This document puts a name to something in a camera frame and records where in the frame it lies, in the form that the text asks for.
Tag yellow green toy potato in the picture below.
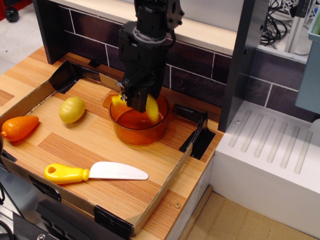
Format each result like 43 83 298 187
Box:
58 96 86 124

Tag brass screw in table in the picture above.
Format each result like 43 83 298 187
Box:
174 202 182 209

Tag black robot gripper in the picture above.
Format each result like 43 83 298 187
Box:
118 21 169 113

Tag orange transparent plastic pot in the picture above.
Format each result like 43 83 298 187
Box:
103 94 176 145

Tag teal plastic bin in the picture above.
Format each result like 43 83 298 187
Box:
295 10 320 114

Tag black caster wheel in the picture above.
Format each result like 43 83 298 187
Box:
4 5 19 23

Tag yellow handled white toy knife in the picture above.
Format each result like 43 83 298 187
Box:
43 161 149 185

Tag yellow plastic toy banana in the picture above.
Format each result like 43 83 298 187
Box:
111 92 159 123

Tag dark grey vertical post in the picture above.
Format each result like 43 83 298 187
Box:
218 0 269 132

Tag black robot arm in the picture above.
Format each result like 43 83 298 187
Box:
118 0 185 113

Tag white dish drying rack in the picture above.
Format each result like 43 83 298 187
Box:
210 101 320 237

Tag orange toy carrot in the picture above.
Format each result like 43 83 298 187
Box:
1 115 39 142

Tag bundle of black cables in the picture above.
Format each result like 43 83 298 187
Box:
259 0 297 47

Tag aluminium frame rail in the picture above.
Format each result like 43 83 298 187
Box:
284 0 313 54

